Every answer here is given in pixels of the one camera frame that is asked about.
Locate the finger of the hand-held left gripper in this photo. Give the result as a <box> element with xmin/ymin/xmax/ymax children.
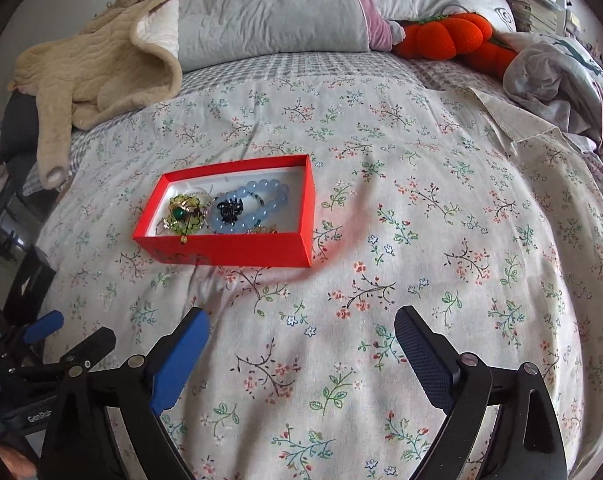
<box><xmin>2</xmin><ymin>309</ymin><xmax>66</xmax><ymax>357</ymax></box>
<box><xmin>19</xmin><ymin>326</ymin><xmax>118</xmax><ymax>386</ymax></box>

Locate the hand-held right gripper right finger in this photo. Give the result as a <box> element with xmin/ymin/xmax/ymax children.
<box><xmin>394</xmin><ymin>305</ymin><xmax>568</xmax><ymax>480</ymax></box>

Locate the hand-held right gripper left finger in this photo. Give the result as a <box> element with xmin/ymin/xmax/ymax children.
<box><xmin>40</xmin><ymin>306</ymin><xmax>211</xmax><ymax>480</ymax></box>

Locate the red jewelry box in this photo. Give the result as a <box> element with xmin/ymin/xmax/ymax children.
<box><xmin>132</xmin><ymin>155</ymin><xmax>316</xmax><ymax>269</ymax></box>

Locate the green bead bracelet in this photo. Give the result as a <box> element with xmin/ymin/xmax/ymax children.
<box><xmin>162</xmin><ymin>192</ymin><xmax>213</xmax><ymax>237</ymax></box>

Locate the gold ring with green stone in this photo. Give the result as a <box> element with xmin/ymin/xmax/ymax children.
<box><xmin>168</xmin><ymin>200</ymin><xmax>199</xmax><ymax>227</ymax></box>

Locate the black hair claw clip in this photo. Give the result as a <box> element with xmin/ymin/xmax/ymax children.
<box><xmin>214</xmin><ymin>198</ymin><xmax>246</xmax><ymax>225</ymax></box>

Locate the blue bead bracelet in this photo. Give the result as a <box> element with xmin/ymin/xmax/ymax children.
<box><xmin>206</xmin><ymin>178</ymin><xmax>291</xmax><ymax>236</ymax></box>

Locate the floral bedspread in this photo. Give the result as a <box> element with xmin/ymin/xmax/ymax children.
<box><xmin>34</xmin><ymin>55</ymin><xmax>603</xmax><ymax>480</ymax></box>

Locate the dark chair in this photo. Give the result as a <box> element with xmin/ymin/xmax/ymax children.
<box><xmin>0</xmin><ymin>91</ymin><xmax>40</xmax><ymax>263</ymax></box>

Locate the beige quilted garment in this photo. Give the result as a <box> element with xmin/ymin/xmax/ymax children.
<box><xmin>8</xmin><ymin>0</ymin><xmax>217</xmax><ymax>190</ymax></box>

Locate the crumpled patterned blanket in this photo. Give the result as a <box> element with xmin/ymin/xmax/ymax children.
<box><xmin>501</xmin><ymin>34</ymin><xmax>603</xmax><ymax>157</ymax></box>

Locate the orange pumpkin plush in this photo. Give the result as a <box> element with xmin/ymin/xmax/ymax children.
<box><xmin>392</xmin><ymin>11</ymin><xmax>519</xmax><ymax>77</ymax></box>

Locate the pink striped pillow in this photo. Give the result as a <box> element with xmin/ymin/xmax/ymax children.
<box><xmin>345</xmin><ymin>0</ymin><xmax>407</xmax><ymax>52</ymax></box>

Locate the grey pillow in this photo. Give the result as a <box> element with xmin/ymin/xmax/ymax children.
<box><xmin>174</xmin><ymin>0</ymin><xmax>372</xmax><ymax>75</ymax></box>

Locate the stack of books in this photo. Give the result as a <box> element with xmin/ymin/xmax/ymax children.
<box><xmin>501</xmin><ymin>0</ymin><xmax>575</xmax><ymax>37</ymax></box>

